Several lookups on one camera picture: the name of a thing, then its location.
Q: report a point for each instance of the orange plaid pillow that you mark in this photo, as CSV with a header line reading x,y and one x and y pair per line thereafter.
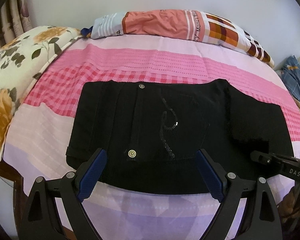
x,y
191,25

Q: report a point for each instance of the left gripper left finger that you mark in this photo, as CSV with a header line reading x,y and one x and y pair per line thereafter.
x,y
41,218

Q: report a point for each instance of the black pants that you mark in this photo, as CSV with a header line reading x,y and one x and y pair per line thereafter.
x,y
151,133

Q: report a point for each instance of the pink checked bed sheet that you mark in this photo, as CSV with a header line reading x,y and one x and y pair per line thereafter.
x,y
40,130

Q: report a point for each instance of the blue patterned cloth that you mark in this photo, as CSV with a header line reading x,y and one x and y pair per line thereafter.
x,y
290,76

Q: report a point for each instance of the floral cream pillow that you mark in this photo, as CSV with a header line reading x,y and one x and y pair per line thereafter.
x,y
22,62

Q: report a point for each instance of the wooden bed frame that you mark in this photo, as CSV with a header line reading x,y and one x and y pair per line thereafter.
x,y
18,196

